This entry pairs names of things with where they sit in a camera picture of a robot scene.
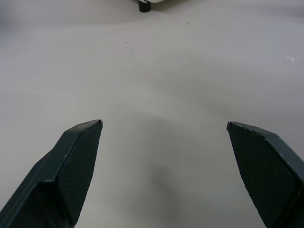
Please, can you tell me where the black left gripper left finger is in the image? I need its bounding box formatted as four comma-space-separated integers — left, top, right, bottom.
0, 119, 104, 228

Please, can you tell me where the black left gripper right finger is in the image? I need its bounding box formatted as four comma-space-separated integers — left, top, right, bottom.
226, 121, 304, 228

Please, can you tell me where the white object with black foot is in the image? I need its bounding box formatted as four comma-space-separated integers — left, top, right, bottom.
129, 0, 167, 13

